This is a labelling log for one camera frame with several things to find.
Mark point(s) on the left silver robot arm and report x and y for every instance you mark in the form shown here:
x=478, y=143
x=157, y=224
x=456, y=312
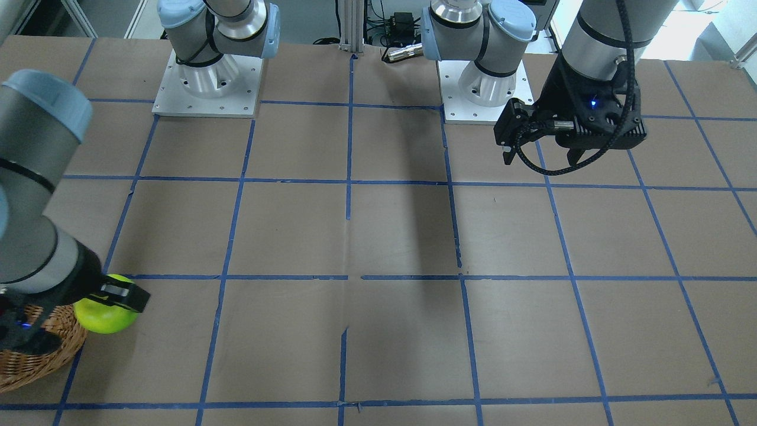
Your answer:
x=494, y=36

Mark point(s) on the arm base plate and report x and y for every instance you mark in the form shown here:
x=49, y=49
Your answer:
x=228, y=89
x=471, y=97

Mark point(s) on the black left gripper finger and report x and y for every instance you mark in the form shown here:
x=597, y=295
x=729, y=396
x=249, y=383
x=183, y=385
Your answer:
x=509, y=155
x=575, y=157

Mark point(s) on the aluminium frame post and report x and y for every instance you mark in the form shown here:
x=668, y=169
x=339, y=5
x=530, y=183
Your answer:
x=351, y=22

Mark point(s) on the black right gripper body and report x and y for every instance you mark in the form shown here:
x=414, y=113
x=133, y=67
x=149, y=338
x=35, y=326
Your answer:
x=84, y=276

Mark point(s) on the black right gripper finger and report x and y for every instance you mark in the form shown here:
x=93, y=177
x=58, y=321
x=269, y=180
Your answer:
x=122, y=292

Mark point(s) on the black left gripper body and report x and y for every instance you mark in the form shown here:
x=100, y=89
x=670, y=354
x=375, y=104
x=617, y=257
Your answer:
x=566, y=90

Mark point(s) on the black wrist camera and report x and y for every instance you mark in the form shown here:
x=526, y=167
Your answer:
x=515, y=114

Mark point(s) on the green apple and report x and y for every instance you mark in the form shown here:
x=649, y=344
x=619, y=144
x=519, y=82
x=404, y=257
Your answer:
x=97, y=317

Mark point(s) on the woven wicker basket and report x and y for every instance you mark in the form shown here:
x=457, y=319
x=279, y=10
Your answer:
x=20, y=368

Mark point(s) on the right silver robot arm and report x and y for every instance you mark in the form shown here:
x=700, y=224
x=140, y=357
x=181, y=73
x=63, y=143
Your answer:
x=45, y=118

